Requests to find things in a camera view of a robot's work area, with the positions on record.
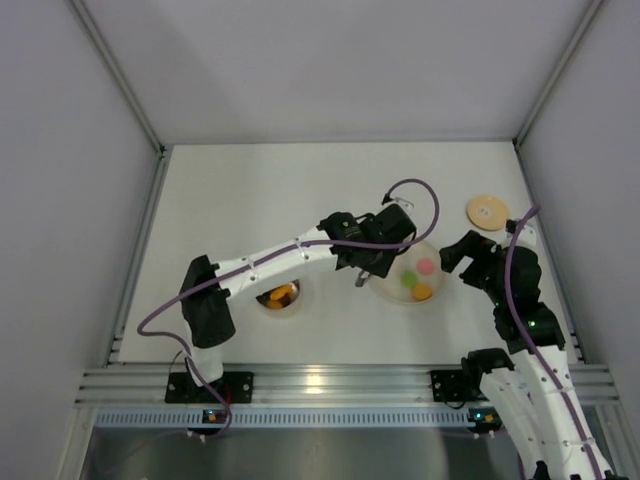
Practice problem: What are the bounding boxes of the beige round plate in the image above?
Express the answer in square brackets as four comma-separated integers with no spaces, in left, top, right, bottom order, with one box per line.
[369,240,445,305]

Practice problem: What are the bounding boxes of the green round cookie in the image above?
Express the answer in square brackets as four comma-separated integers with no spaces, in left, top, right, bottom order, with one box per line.
[401,270,418,288]

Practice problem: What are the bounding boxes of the left aluminium frame post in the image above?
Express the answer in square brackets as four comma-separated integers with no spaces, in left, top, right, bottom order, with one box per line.
[64,0,167,154]

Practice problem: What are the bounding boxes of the right aluminium frame post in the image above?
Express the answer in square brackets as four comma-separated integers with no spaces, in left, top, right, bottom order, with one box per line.
[511,0,609,147]

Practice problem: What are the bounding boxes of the steel-lined beige lunch box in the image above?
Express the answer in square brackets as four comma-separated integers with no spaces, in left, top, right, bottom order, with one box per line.
[256,279,303,320]

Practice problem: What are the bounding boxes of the yellow round biscuit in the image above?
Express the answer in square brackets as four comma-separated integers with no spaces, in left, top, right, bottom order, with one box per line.
[411,283,433,302]

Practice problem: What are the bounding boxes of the beige lunch box lid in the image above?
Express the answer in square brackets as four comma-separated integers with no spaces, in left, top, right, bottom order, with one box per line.
[466,195,510,231]

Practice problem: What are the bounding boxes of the pink round cookie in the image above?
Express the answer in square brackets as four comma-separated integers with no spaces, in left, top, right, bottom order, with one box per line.
[416,258,435,275]

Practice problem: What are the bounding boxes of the aluminium frame post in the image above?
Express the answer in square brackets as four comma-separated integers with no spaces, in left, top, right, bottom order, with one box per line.
[511,0,609,147]
[64,0,167,154]

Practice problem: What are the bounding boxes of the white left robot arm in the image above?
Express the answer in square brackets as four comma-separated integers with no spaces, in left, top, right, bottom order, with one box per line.
[180,203,416,387]

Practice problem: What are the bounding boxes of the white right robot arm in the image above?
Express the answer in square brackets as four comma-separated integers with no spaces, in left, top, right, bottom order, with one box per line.
[439,231,617,479]

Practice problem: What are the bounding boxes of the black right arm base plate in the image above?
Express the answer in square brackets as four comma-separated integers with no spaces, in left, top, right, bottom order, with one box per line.
[429,369,485,408]

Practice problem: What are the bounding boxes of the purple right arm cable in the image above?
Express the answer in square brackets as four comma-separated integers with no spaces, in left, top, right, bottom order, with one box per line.
[503,203,604,480]

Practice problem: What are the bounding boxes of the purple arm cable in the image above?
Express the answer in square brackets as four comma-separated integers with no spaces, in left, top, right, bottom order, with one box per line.
[136,178,441,441]
[503,203,604,480]

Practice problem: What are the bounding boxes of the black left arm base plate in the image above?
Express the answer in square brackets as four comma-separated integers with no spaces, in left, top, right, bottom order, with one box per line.
[165,371,256,404]

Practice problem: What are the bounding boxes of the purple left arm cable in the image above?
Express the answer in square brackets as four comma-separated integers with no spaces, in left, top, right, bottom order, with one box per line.
[136,178,441,441]

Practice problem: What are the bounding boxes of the aluminium front rail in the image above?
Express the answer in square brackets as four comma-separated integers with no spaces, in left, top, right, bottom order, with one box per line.
[73,363,621,410]

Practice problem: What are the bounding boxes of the slotted grey cable duct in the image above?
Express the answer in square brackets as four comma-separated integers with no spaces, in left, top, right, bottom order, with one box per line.
[95,407,479,429]

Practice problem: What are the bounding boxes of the metal serving tongs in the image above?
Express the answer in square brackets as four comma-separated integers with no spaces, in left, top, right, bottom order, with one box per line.
[354,270,371,288]

